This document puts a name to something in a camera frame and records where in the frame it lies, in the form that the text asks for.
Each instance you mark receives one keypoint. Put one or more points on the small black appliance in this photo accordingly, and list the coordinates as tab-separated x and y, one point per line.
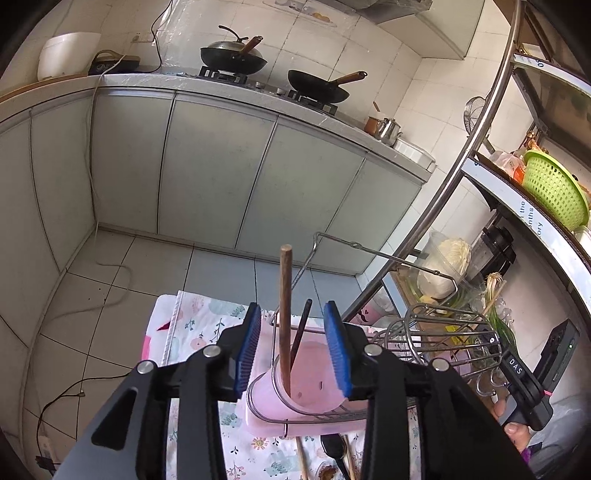
115	64

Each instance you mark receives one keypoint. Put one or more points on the metal mesh strainer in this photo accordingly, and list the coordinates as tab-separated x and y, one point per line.
475	110

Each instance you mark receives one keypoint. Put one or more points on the napa cabbage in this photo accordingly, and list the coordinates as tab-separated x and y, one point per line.
443	263

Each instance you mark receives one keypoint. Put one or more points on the glass wall shelf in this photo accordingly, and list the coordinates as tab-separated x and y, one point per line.
318	17

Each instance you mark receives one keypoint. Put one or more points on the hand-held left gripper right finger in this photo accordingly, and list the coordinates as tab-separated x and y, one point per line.
337	350

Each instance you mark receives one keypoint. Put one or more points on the green onions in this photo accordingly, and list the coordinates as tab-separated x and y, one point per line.
496	314

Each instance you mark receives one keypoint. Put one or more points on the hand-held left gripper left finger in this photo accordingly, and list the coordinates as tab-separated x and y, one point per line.
247	350

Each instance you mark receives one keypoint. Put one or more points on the floral printed cloth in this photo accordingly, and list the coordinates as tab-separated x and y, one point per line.
203	323

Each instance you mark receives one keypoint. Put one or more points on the clear plastic container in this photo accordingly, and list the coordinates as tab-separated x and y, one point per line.
427	244

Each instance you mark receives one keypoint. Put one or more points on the person's right hand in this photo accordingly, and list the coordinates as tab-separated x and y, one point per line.
517	436

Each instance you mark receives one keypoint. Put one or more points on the gas stove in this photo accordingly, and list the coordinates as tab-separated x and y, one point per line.
272	87

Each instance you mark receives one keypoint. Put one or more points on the metal shelf rack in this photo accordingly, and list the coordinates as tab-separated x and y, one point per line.
508	189

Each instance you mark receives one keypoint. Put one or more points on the black wok with lid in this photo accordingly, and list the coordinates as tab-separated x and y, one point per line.
231	57

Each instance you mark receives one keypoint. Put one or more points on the grey kitchen cabinet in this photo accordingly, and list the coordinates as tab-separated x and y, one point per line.
207	161

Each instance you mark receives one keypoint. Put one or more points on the pink printed cloth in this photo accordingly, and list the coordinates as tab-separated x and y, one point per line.
147	348

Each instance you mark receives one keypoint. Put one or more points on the steel kettle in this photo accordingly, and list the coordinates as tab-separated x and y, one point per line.
388	131

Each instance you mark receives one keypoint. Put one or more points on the upper wall cabinet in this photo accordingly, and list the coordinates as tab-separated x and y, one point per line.
438	27

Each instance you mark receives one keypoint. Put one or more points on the black plastic spoon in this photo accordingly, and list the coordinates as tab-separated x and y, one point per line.
333	450

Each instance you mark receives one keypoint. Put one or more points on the brown wooden utensil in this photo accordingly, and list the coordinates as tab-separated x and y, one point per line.
286	300

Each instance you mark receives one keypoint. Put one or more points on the white lidded container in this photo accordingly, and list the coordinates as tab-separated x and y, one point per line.
411	148

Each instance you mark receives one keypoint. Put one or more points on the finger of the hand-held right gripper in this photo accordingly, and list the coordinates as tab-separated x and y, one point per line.
494	350

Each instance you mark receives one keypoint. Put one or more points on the pink plastic utensil cup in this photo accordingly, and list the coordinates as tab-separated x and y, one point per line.
309	374

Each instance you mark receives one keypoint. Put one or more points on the orange snack packet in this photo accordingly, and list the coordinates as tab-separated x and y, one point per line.
508	164

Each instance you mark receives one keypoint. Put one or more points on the white rice cooker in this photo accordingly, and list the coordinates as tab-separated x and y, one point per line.
69	55

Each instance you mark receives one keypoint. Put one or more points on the black chopstick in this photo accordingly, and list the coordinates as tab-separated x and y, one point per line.
300	332

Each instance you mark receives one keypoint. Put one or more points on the black blender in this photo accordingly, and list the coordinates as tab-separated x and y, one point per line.
494	249

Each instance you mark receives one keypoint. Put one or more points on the power strip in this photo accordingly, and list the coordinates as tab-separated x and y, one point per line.
46	454

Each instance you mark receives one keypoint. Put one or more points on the green plastic basket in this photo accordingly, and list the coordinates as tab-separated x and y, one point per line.
554	189

